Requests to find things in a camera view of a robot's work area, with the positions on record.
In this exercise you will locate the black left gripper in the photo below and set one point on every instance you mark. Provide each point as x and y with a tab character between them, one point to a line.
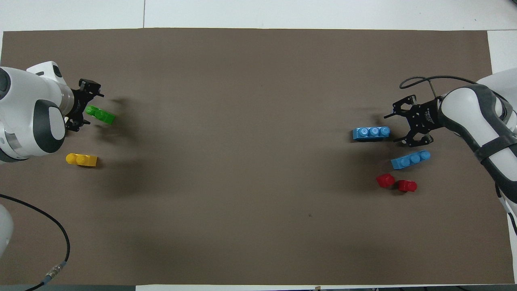
76	107

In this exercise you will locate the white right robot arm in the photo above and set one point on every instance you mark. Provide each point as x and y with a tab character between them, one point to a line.
464	109

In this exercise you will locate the blue three-stud block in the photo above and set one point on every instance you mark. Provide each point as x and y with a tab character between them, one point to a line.
410	160
371	133

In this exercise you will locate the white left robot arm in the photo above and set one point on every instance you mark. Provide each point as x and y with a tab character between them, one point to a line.
24	105

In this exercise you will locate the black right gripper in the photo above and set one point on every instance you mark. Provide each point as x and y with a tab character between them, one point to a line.
424	118

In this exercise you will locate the red one-stud block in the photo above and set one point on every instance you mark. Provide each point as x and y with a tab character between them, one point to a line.
385	180
407	186

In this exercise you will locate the brown table mat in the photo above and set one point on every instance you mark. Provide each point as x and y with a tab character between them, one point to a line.
258	182

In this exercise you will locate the green two-stud block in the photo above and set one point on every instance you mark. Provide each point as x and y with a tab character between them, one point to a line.
103	116

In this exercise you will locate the yellow two-stud block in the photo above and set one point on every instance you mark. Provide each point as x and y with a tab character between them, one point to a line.
83	160

